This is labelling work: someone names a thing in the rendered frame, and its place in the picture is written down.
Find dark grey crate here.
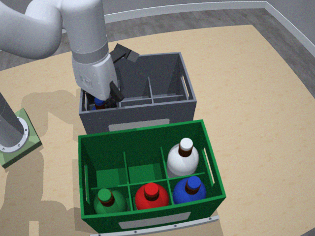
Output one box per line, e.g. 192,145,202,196
79,52,197,134

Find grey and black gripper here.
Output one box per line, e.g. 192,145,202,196
71,51,125,109

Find blue bottle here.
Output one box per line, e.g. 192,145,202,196
172,176,207,205
92,97,106,110

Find white bottle with grey label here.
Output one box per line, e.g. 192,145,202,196
166,138,199,178

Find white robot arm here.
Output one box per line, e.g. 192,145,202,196
0,0,140,153

